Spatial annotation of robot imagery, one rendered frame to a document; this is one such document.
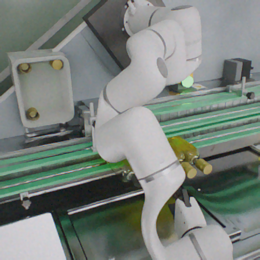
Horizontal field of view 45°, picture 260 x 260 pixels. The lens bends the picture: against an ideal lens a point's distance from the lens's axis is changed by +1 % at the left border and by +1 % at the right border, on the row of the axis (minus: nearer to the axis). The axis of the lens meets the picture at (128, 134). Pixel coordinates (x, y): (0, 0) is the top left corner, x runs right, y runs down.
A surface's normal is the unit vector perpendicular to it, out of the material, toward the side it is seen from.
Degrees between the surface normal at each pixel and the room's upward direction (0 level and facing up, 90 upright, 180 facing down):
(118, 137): 65
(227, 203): 91
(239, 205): 91
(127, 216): 90
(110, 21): 1
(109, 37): 1
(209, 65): 0
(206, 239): 76
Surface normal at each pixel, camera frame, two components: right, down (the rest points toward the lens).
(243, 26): 0.40, 0.37
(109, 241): -0.02, -0.91
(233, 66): -0.91, 0.19
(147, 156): -0.14, 0.04
